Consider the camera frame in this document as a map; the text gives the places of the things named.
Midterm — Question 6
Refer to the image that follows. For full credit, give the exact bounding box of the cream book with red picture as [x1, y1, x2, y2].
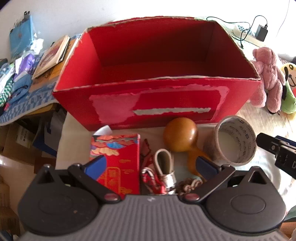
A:
[32, 35, 70, 80]

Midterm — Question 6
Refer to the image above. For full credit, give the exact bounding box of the brown packing tape roll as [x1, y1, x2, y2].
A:
[203, 115, 257, 166]

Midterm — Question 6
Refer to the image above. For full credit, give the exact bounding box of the red cardboard box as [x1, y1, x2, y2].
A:
[53, 16, 262, 131]

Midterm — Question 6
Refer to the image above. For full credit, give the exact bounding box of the beige strap with red ribbon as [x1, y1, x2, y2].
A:
[140, 139, 177, 195]

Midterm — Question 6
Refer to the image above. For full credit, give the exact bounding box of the stack of books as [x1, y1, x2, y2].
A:
[29, 37, 79, 93]

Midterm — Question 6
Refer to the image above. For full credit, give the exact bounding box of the black power adapter with cable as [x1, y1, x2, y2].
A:
[206, 15, 269, 49]

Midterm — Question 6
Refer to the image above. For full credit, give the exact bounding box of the crumpled white plastic bag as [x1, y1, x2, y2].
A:
[30, 38, 44, 53]

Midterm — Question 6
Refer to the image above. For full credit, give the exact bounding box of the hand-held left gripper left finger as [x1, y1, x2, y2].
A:
[36, 155, 122, 205]

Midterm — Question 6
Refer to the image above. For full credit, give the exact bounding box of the purple package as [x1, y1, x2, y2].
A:
[15, 51, 37, 77]

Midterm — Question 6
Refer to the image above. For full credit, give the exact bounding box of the brown wooden gourd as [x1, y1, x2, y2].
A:
[163, 117, 212, 184]

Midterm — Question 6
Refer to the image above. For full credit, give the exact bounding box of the blue checkered cloth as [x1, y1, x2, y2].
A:
[0, 35, 84, 126]

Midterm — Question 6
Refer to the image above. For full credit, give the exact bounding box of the blue fabric pouch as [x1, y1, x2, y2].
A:
[10, 74, 33, 105]

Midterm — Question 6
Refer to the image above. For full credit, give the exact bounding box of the brown cardboard box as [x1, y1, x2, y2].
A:
[0, 119, 58, 168]

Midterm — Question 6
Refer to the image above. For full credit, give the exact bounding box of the red patterned tissue box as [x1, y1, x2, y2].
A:
[89, 125, 141, 195]

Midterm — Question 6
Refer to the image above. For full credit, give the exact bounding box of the thin grey cable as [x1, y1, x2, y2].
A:
[278, 0, 290, 33]

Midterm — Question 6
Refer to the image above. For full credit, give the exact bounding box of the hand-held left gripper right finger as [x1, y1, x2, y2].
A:
[179, 156, 269, 205]

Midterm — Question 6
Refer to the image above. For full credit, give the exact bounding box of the cream bedsheet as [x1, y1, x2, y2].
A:
[57, 102, 296, 234]

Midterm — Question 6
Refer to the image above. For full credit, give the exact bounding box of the yellow green plush toy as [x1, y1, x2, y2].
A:
[278, 62, 296, 121]

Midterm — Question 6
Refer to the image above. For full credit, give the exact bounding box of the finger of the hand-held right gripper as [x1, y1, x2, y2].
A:
[274, 136, 296, 151]
[256, 133, 283, 158]

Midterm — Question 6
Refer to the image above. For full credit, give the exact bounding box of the dark patterned cloth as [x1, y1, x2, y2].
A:
[277, 54, 296, 66]

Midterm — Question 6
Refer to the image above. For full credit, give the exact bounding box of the white power strip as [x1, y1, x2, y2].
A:
[231, 23, 266, 47]

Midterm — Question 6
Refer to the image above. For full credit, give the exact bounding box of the pink plush toy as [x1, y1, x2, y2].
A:
[250, 47, 287, 114]

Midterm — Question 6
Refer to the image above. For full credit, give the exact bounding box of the brown pine cone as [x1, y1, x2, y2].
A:
[177, 177, 204, 195]

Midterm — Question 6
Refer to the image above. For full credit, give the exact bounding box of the blue plastic-wrapped package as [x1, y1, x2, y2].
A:
[9, 10, 38, 61]

